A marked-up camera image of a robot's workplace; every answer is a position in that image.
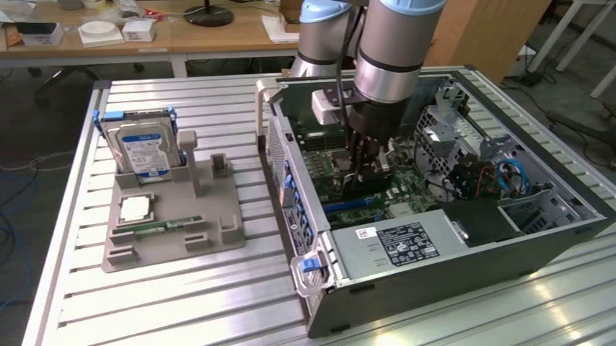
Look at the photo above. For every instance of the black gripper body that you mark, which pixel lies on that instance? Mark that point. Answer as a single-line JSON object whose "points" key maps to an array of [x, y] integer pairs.
{"points": [[376, 120]]}

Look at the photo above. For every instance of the black GPU graphics card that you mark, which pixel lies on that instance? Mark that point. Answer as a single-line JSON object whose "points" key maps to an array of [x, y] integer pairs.
{"points": [[370, 187]]}

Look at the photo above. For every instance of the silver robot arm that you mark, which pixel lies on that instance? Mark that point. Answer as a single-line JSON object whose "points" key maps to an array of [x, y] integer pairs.
{"points": [[389, 54]]}

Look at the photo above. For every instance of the blue expansion slot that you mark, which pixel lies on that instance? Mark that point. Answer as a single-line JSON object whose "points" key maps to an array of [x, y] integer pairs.
{"points": [[346, 205]]}

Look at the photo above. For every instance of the CPU socket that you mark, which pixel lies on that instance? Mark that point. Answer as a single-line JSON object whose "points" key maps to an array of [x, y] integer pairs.
{"points": [[337, 160]]}

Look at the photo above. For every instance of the green motherboard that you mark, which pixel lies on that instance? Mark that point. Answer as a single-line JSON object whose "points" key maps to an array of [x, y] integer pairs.
{"points": [[409, 187]]}

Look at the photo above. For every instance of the metal disk bay cage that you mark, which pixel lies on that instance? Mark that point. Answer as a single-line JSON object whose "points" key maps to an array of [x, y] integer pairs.
{"points": [[442, 140]]}

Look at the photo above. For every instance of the grey power supply unit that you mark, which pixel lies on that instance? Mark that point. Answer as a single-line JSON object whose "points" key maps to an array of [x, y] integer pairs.
{"points": [[409, 245]]}

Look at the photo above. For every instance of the blue case release latch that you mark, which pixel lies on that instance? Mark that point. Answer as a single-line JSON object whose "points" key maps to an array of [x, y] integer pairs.
{"points": [[309, 265]]}

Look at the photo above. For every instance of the white paper stack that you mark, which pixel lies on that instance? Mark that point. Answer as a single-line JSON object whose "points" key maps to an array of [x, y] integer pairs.
{"points": [[279, 30]]}

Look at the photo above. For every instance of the wooden cabinet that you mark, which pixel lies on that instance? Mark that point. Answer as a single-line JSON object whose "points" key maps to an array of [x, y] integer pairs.
{"points": [[481, 36]]}

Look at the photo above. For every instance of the black power adapter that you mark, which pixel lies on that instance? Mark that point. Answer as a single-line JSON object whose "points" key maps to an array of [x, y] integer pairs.
{"points": [[532, 80]]}

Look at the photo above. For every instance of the brown cardboard box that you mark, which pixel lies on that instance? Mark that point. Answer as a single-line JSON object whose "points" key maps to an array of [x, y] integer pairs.
{"points": [[289, 11]]}

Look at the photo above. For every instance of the metal optical drive bay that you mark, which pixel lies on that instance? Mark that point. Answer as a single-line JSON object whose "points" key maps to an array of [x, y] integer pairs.
{"points": [[548, 205]]}

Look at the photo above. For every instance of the black open PC case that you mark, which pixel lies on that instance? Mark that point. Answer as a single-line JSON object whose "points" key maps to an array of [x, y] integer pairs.
{"points": [[433, 299]]}

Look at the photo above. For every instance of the grey printed parts rack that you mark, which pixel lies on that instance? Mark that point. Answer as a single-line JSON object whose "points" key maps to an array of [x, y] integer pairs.
{"points": [[169, 191]]}

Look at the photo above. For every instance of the wooden desk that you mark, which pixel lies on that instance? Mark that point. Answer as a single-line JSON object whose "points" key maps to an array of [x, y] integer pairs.
{"points": [[217, 36]]}

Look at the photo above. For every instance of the hard drive with blue label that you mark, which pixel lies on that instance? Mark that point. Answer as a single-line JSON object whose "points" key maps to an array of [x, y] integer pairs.
{"points": [[142, 151]]}

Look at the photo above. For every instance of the black lamp base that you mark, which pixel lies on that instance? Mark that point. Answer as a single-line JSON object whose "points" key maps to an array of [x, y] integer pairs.
{"points": [[209, 18]]}

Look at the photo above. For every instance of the green RAM stick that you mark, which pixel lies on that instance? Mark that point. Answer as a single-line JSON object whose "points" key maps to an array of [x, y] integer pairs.
{"points": [[159, 226]]}

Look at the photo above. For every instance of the silver CPU chip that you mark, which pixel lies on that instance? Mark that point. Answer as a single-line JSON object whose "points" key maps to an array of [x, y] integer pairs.
{"points": [[135, 209]]}

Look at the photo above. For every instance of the small white box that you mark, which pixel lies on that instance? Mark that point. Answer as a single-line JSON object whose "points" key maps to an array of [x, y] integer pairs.
{"points": [[139, 31]]}

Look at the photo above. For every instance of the white round holder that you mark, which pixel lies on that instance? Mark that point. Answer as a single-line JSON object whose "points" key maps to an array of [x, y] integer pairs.
{"points": [[100, 34]]}

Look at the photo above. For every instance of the black office chair base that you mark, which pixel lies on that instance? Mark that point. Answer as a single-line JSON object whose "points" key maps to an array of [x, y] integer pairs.
{"points": [[63, 77]]}

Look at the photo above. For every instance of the grey cup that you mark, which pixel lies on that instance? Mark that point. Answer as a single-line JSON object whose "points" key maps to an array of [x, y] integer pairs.
{"points": [[71, 4]]}

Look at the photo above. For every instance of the white box black top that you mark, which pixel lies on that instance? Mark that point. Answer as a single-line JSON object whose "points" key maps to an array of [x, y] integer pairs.
{"points": [[40, 36]]}

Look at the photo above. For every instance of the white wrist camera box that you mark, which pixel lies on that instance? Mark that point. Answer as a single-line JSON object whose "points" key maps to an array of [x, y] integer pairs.
{"points": [[328, 108]]}

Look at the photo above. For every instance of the white table frame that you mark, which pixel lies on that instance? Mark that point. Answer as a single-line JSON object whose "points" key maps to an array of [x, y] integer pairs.
{"points": [[603, 86]]}

